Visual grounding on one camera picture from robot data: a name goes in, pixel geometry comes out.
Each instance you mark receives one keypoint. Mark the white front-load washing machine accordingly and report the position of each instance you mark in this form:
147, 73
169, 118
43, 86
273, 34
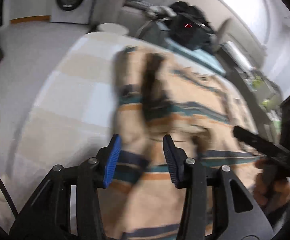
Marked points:
71, 11

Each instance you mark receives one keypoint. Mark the black electric cooker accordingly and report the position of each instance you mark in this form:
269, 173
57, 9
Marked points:
189, 32

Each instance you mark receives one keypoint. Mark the beige checked bed cover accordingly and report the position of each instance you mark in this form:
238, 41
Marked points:
73, 115

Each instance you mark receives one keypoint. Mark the right hand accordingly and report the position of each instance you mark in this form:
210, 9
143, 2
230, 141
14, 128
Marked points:
273, 195

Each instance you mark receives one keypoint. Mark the beige striped knit sweater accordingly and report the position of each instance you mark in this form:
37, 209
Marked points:
158, 96

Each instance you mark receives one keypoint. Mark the round white stool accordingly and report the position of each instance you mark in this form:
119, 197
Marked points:
113, 28

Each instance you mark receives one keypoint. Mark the left gripper black-padded right finger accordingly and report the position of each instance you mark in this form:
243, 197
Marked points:
217, 205

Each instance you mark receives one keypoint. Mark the teal checked small table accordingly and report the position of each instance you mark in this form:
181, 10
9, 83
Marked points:
199, 56

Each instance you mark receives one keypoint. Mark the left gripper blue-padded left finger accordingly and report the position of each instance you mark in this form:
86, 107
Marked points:
65, 204

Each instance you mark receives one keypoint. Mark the black clothes pile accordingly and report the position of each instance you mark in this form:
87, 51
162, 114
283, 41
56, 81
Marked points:
193, 11

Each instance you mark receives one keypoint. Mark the grey side shelf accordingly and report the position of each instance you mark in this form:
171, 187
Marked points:
262, 96

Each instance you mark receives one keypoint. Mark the grey sofa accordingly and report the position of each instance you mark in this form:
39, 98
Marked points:
122, 12

